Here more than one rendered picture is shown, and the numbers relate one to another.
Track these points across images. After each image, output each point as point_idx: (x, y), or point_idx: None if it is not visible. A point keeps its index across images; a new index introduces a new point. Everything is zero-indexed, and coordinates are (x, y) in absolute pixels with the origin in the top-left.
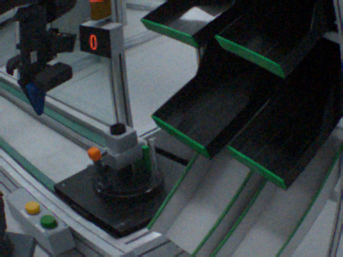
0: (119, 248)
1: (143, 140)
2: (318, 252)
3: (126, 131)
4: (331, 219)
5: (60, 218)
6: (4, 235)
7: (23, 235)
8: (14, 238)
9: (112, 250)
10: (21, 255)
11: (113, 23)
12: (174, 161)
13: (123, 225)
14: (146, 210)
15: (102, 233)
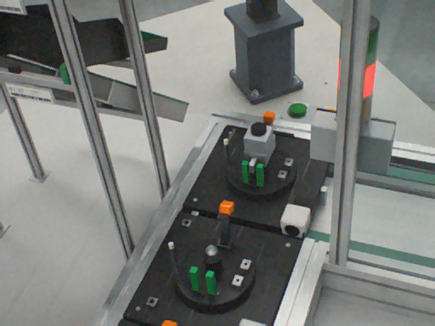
0: (218, 117)
1: (284, 218)
2: (56, 217)
3: (250, 132)
4: (48, 264)
5: (293, 122)
6: (249, 0)
7: (257, 33)
8: (261, 27)
9: (222, 113)
10: (241, 20)
11: (328, 125)
12: (240, 216)
13: (228, 132)
14: (222, 154)
15: (243, 125)
